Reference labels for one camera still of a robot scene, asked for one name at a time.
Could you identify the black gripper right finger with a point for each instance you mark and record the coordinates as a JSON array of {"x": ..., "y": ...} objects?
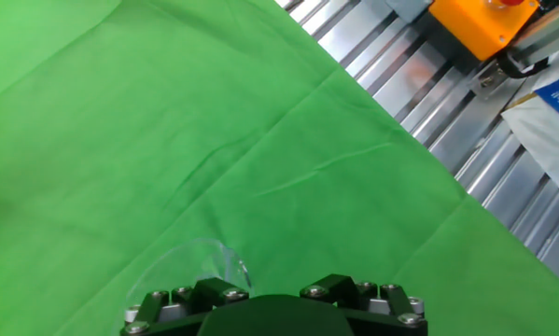
[{"x": 381, "y": 312}]

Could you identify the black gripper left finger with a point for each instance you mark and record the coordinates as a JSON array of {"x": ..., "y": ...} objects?
[{"x": 167, "y": 312}]

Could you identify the green cloth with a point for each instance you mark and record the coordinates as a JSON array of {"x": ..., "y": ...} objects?
[{"x": 213, "y": 116}]

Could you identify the blue tissue pack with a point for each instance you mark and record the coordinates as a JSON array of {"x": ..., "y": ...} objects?
[{"x": 545, "y": 140}]

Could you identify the orange box red button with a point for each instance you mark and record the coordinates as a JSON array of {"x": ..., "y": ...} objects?
[{"x": 475, "y": 28}]

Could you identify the grey box green button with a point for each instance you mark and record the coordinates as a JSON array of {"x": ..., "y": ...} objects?
[{"x": 409, "y": 4}]

